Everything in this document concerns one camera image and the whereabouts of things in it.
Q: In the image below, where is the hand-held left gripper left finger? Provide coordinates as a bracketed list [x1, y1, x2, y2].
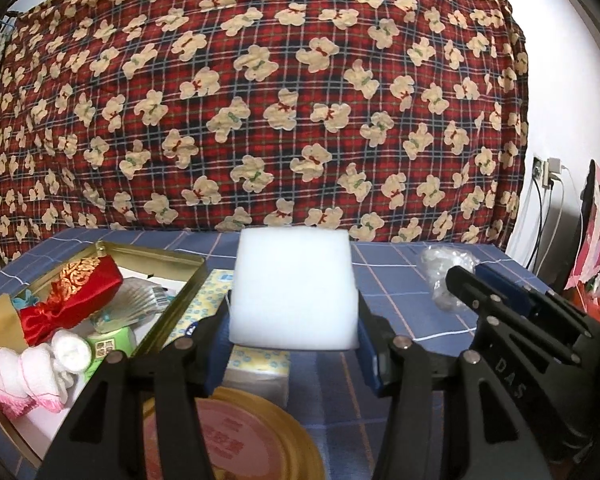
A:
[35, 305, 231, 480]

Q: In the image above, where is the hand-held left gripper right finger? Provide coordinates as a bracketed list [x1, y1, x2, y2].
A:
[358, 305, 551, 480]

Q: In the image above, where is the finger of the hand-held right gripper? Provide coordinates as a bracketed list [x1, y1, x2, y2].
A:
[445, 266, 581, 361]
[475, 262, 600, 346]

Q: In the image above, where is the rectangular gold tin box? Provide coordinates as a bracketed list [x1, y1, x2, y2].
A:
[0, 241, 220, 468]

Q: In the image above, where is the cotton swab pack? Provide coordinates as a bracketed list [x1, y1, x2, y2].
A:
[92, 280, 176, 328]

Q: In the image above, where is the small green box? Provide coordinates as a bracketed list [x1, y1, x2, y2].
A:
[87, 326, 137, 366]

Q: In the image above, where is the white sponge block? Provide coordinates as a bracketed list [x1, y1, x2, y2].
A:
[228, 226, 361, 351]

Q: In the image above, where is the red satin drawstring pouch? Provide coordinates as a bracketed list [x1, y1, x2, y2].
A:
[19, 255, 123, 347]

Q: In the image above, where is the teal cloth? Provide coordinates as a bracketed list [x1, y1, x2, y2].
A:
[11, 290, 51, 312]

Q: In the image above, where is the pink and white towel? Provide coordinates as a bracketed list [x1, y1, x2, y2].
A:
[0, 347, 68, 418]

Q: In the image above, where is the tan cardboard box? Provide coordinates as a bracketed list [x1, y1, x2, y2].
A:
[0, 294, 28, 352]

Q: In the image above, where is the yellow dotted tissue pack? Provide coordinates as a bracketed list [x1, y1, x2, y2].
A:
[172, 268, 291, 408]

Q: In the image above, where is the blue plaid tablecloth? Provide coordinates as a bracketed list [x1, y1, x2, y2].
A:
[0, 227, 581, 480]

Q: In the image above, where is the clear plastic bag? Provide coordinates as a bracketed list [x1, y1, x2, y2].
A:
[420, 246, 481, 313]

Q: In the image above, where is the round gold tin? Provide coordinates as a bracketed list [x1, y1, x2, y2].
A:
[142, 386, 327, 480]

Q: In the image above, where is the red plaid bear-print blanket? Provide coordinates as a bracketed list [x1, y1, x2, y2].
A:
[0, 0, 528, 261]

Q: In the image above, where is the black power cable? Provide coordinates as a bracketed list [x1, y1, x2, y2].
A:
[524, 180, 548, 271]

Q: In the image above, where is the white charger cable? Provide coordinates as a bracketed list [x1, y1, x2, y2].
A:
[547, 167, 583, 286]

